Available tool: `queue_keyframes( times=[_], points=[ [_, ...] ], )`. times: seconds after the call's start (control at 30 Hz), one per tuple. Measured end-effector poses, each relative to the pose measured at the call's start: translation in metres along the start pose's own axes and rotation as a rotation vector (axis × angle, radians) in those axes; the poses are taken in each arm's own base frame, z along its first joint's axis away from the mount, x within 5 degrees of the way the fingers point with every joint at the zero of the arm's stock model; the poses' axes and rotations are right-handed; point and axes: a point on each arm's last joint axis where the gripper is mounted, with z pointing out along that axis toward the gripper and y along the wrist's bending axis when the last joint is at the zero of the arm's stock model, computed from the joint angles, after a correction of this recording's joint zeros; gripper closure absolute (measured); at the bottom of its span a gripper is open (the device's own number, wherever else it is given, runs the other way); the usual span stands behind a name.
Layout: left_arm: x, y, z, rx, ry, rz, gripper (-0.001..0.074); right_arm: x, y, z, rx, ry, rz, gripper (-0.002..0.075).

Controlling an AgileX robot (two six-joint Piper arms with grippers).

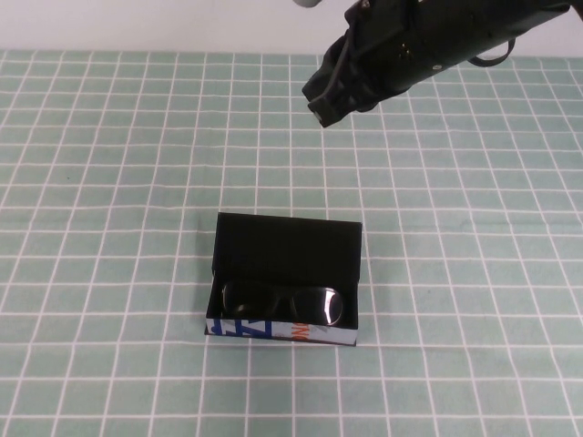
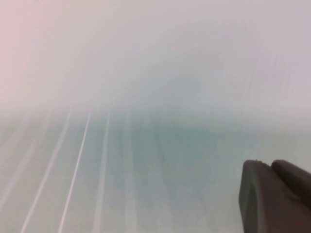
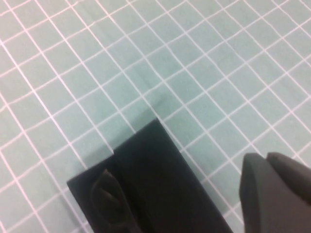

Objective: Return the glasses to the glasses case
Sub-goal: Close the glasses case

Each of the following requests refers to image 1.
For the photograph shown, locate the black glasses case printed side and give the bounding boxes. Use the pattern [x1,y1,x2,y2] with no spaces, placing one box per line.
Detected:
[203,211,364,348]

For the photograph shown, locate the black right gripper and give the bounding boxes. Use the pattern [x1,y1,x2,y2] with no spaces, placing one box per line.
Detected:
[302,0,476,129]

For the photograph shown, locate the dark framed glasses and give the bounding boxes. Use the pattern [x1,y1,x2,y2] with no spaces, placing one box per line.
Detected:
[220,279,346,328]

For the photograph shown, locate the thin black camera cable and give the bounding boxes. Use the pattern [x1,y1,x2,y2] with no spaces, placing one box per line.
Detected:
[467,39,517,68]

